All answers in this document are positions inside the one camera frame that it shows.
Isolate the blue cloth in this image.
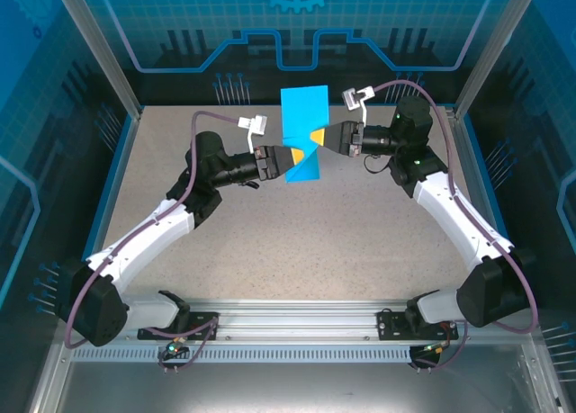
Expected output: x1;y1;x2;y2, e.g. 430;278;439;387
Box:
280;85;330;185

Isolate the blue table edge strip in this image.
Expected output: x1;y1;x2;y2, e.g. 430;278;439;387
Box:
462;114;533;310
67;113;144;310

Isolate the grey metal tray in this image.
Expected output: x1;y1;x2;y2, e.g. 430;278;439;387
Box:
26;331;576;413

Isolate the right gripper thin black cable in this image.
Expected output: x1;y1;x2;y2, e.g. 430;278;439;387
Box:
362;154;393;175

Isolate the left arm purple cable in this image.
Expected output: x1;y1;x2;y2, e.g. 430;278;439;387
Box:
64;110;242;374

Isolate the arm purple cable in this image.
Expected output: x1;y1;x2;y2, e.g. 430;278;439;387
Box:
64;110;242;374
372;79;541;372

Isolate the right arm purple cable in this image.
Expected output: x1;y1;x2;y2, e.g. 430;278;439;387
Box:
372;79;541;372

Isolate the aluminium side rail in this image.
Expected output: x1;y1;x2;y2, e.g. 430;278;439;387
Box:
443;105;517;307

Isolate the aluminium frame post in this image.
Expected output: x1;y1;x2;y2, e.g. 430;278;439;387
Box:
49;0;143;119
453;0;542;120

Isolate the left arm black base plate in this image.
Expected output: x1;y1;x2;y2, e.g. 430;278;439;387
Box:
137;311;221;342

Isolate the wide aluminium base rail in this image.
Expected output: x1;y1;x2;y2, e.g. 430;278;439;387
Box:
60;297;539;342

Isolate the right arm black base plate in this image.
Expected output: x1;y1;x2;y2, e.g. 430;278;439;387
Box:
376;308;460;342

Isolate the slotted aluminium cable duct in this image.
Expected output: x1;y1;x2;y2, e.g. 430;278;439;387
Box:
70;345;539;364

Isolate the left arm cable connector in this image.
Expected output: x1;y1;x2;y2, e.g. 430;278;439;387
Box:
164;335;189;358

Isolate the arm cable connector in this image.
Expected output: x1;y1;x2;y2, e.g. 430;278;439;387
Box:
164;335;189;358
420;338;454;355

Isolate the right arm cable connector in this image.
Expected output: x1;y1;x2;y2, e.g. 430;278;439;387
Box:
420;338;454;355

